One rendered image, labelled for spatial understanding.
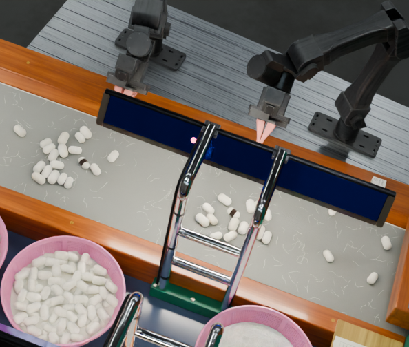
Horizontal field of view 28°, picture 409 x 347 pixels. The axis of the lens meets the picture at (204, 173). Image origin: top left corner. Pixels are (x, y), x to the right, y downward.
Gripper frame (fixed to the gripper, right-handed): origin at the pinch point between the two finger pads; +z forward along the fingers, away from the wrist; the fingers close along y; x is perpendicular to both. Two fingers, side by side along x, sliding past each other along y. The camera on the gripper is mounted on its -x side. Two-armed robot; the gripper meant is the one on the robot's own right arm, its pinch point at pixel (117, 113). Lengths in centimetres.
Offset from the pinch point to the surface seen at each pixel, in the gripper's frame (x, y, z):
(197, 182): 1.8, 24.1, 9.3
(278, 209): 2.2, 44.9, 8.8
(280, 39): 147, 25, -43
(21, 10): 126, -75, -18
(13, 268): -25.6, -5.6, 38.2
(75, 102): 7.3, -12.8, 1.3
